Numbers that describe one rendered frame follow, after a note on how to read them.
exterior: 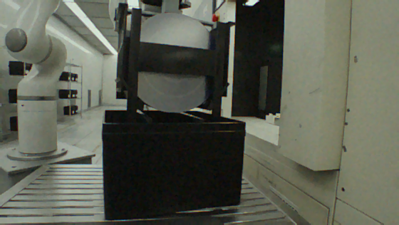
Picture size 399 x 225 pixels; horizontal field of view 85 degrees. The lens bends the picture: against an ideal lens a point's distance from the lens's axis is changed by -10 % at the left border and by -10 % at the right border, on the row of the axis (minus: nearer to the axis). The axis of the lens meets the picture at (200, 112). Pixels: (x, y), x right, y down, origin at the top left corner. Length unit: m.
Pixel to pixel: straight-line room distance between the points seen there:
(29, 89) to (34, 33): 0.17
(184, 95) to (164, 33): 0.13
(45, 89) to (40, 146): 0.19
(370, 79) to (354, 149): 0.11
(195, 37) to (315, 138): 0.30
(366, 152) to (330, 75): 0.13
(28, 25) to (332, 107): 0.82
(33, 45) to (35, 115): 0.22
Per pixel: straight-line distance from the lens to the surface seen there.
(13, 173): 0.80
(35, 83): 0.89
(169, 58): 0.46
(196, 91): 0.50
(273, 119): 1.03
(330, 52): 0.42
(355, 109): 0.42
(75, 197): 0.57
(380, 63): 0.40
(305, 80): 0.44
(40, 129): 0.89
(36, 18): 0.88
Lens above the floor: 0.99
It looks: 5 degrees down
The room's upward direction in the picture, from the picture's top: 2 degrees clockwise
